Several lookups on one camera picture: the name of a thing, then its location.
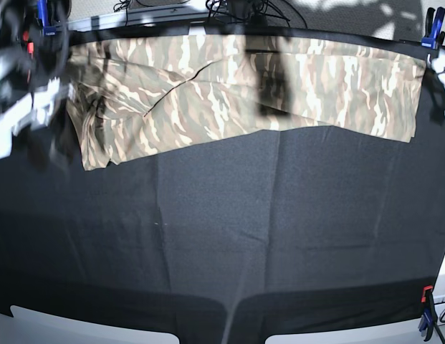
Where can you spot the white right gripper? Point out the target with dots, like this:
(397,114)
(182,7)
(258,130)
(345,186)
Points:
(35,110)

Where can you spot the camouflage t-shirt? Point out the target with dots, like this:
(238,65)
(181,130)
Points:
(138,97)

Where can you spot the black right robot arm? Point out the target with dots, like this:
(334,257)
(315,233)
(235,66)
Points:
(34,49)

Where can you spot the blue tools rear right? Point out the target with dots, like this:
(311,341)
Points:
(434,36)

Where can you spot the blue clamp rear left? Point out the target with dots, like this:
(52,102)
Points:
(46,16)

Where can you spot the black table cloth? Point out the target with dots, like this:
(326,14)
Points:
(233,241)

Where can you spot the orange black clamp front right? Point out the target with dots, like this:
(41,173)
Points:
(428,316)

